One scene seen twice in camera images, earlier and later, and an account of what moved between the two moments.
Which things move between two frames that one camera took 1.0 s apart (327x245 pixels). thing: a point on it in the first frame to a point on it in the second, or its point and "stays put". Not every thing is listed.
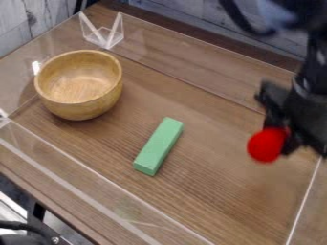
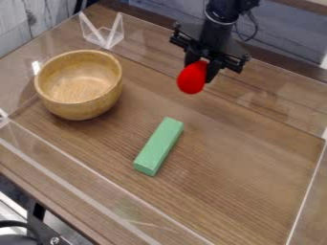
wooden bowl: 77,83 stays put
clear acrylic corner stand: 103,36 stays put
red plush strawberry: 265,143 to 192,77
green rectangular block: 149,159 stays put
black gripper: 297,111 to 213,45
